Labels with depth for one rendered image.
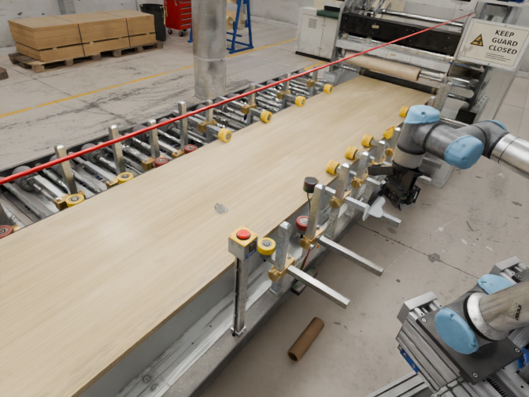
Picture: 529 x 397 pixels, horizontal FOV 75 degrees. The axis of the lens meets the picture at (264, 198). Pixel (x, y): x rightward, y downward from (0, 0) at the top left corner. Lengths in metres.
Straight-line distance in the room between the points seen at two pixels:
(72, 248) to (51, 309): 0.30
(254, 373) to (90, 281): 1.13
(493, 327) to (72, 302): 1.28
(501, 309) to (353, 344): 1.53
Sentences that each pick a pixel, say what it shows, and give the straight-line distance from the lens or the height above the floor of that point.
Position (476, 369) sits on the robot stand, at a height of 1.04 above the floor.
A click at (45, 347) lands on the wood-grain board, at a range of 1.36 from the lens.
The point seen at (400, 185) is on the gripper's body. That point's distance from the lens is 1.04.
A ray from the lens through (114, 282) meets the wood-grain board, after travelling 1.46.
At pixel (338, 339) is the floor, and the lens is 2.41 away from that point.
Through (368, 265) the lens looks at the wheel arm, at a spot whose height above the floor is 0.86.
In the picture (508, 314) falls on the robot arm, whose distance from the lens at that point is 0.98.
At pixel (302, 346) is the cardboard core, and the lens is 2.23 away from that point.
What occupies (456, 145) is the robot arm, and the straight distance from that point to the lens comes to 0.91.
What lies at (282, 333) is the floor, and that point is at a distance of 2.35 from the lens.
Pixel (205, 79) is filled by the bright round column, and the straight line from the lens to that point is 5.40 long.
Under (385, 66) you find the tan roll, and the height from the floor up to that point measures 1.06.
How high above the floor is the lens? 1.97
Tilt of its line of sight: 36 degrees down
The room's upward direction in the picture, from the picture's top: 5 degrees clockwise
